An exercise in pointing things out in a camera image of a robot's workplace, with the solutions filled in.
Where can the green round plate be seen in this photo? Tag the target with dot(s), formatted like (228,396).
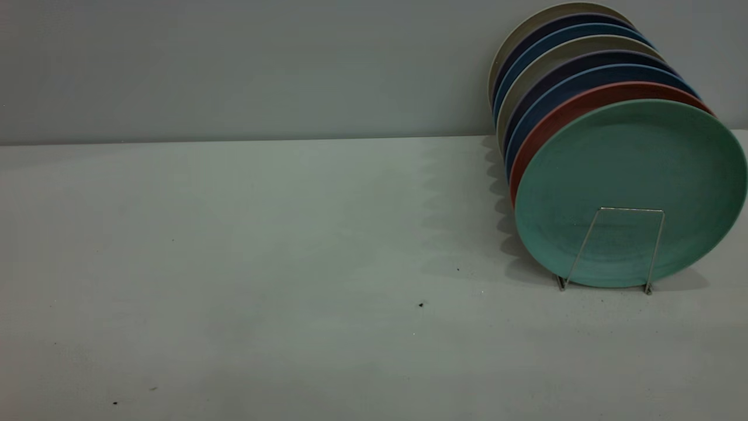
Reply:
(631,175)

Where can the pink round plate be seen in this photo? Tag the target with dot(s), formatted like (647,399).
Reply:
(584,102)

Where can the dark purple round plate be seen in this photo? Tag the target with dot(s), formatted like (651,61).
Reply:
(584,19)
(584,60)

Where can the beige round plate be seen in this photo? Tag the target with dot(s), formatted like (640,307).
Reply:
(555,11)
(584,44)

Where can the teal blue round plate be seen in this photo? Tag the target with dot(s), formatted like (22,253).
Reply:
(584,29)

